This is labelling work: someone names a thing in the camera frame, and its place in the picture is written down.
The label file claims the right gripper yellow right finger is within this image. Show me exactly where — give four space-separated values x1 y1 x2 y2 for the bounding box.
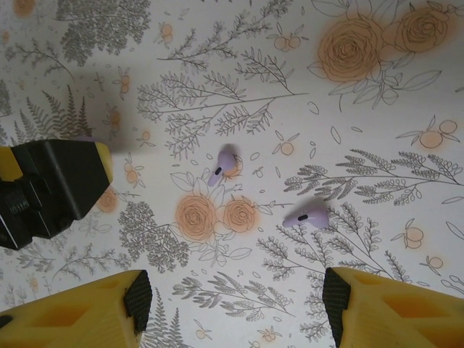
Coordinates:
322 266 464 348

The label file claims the purple wireless earbud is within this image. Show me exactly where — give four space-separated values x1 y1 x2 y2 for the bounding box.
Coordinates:
207 144 239 188
282 200 328 230

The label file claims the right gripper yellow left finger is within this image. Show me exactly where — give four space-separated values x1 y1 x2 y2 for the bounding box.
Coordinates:
0 270 153 348

